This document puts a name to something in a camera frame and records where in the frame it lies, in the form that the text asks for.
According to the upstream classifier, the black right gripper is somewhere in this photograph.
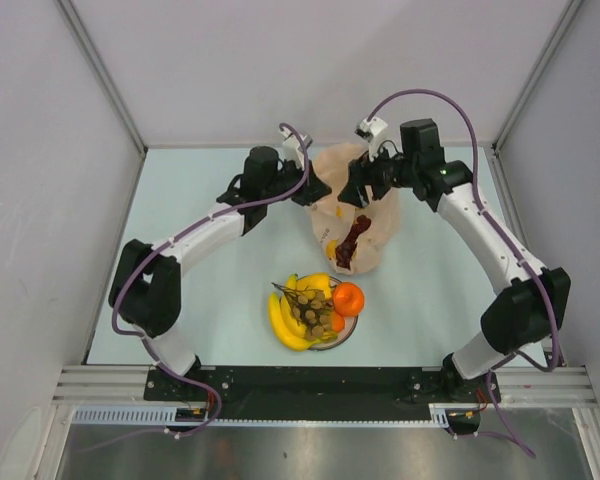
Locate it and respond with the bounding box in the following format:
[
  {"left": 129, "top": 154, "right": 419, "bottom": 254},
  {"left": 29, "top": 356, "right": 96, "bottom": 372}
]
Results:
[{"left": 337, "top": 139, "right": 417, "bottom": 210}]

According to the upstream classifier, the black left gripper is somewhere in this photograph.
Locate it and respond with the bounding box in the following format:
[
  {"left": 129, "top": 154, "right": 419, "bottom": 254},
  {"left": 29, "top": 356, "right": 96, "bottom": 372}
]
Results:
[{"left": 261, "top": 156, "right": 330, "bottom": 207}]

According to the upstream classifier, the translucent orange plastic bag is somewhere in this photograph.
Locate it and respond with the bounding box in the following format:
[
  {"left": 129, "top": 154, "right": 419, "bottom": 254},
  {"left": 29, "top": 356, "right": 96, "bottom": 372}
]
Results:
[{"left": 306, "top": 143, "right": 401, "bottom": 275}]

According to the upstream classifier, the red fake grape bunch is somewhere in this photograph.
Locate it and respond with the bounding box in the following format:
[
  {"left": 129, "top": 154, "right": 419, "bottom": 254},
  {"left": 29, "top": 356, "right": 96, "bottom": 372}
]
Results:
[{"left": 335, "top": 215, "right": 372, "bottom": 270}]

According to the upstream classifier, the yellow fake bell pepper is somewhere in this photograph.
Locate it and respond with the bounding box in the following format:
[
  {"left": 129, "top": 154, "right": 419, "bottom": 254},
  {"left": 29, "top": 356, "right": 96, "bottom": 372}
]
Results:
[{"left": 295, "top": 272, "right": 332, "bottom": 300}]

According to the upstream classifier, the orange fake tangerine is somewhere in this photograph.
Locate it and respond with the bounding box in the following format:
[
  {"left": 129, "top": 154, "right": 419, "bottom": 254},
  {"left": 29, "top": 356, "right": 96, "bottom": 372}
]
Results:
[{"left": 332, "top": 282, "right": 365, "bottom": 317}]

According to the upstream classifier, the brown fake longan bunch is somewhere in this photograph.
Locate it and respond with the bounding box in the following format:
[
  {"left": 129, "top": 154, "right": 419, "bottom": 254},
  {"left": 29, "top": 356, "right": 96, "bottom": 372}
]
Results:
[{"left": 273, "top": 284, "right": 338, "bottom": 343}]

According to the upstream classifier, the green orange fake mango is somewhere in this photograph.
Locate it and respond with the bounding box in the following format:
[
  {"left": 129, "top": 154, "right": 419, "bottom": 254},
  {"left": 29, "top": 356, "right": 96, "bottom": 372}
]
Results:
[{"left": 330, "top": 312, "right": 345, "bottom": 333}]

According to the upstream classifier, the yellow fake banana bunch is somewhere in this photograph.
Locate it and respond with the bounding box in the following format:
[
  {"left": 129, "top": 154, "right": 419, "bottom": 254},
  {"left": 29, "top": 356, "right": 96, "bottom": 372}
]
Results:
[{"left": 267, "top": 273, "right": 339, "bottom": 353}]

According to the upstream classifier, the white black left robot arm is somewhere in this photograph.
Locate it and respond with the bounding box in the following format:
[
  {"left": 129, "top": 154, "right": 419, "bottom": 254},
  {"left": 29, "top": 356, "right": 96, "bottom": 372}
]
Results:
[{"left": 108, "top": 146, "right": 331, "bottom": 400}]

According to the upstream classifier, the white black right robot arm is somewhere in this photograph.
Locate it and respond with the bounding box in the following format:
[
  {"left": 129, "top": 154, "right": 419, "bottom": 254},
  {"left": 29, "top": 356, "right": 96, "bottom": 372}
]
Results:
[{"left": 338, "top": 117, "right": 571, "bottom": 401}]

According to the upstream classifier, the round printed plate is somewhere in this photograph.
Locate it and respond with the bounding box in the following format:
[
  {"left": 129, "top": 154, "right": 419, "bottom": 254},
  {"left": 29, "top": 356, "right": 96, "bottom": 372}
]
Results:
[{"left": 274, "top": 274, "right": 362, "bottom": 352}]

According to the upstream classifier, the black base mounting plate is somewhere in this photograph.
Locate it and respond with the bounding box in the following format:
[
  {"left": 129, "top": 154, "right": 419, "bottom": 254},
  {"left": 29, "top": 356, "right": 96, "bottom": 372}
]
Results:
[{"left": 144, "top": 366, "right": 501, "bottom": 404}]

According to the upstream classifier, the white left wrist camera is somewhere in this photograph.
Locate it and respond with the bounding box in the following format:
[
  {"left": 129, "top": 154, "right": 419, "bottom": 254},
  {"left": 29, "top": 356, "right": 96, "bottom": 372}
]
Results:
[{"left": 279, "top": 123, "right": 313, "bottom": 170}]

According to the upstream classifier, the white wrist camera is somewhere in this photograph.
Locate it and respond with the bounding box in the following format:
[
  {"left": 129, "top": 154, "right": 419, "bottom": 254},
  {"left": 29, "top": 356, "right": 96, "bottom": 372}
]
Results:
[
  {"left": 355, "top": 117, "right": 388, "bottom": 161},
  {"left": 279, "top": 123, "right": 313, "bottom": 170}
]

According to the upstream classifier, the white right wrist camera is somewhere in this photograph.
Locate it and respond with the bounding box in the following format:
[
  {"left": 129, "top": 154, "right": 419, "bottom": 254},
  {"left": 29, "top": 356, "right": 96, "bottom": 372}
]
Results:
[{"left": 355, "top": 117, "right": 388, "bottom": 161}]

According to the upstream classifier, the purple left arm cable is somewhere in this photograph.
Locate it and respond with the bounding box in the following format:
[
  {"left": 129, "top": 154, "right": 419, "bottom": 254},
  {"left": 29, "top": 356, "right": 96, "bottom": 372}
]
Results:
[{"left": 79, "top": 122, "right": 312, "bottom": 451}]

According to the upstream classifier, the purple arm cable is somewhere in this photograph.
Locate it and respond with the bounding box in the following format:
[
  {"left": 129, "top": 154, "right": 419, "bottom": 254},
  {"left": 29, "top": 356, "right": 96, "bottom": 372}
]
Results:
[
  {"left": 79, "top": 122, "right": 312, "bottom": 451},
  {"left": 362, "top": 89, "right": 564, "bottom": 459}
]

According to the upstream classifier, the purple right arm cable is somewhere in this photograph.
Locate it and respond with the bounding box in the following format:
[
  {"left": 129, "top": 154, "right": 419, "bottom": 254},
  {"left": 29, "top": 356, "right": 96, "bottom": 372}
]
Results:
[{"left": 362, "top": 89, "right": 564, "bottom": 459}]

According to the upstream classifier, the aluminium frame post right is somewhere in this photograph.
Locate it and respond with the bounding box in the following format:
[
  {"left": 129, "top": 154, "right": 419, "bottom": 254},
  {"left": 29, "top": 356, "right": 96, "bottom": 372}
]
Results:
[{"left": 491, "top": 0, "right": 586, "bottom": 155}]

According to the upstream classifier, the aluminium frame post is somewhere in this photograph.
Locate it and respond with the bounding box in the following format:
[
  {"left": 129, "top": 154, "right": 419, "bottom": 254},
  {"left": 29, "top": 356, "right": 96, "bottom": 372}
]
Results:
[
  {"left": 53, "top": 0, "right": 148, "bottom": 160},
  {"left": 491, "top": 0, "right": 586, "bottom": 155}
]

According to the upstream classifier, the aluminium frame post left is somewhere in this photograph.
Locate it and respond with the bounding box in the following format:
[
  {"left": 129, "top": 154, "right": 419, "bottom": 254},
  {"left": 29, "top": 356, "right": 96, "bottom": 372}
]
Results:
[{"left": 53, "top": 0, "right": 148, "bottom": 160}]

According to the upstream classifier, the aluminium front rail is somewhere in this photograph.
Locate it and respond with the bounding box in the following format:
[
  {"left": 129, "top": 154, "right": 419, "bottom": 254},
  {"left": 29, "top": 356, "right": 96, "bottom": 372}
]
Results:
[{"left": 53, "top": 366, "right": 597, "bottom": 408}]

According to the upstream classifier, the white slotted cable duct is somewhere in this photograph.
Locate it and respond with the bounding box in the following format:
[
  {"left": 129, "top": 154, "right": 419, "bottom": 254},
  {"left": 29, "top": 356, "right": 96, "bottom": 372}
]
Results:
[{"left": 73, "top": 406, "right": 207, "bottom": 425}]

